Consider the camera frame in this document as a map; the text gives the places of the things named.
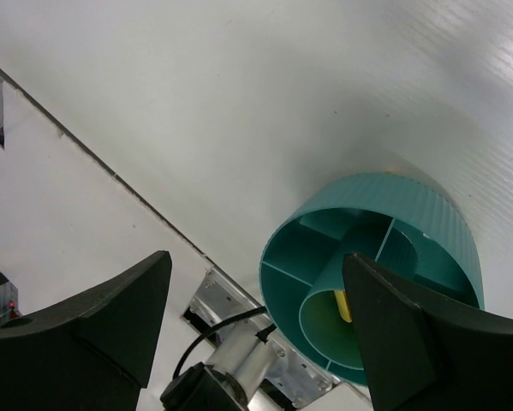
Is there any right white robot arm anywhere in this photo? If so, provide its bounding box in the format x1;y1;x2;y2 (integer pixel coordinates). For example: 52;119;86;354
0;251;513;410

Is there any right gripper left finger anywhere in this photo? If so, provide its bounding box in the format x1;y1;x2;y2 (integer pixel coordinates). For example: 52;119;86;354
0;251;172;411

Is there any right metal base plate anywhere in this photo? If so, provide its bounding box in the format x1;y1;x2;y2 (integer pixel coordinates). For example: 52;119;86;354
173;268;340;410

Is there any yellow lego brick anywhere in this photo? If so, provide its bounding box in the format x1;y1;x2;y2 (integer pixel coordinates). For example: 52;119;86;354
333;290;353;324

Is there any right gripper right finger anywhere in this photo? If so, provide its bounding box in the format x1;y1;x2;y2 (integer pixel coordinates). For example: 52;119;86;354
343;253;513;410

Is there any teal divided round container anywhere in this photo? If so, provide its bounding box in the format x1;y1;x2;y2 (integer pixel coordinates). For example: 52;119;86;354
259;172;485;385

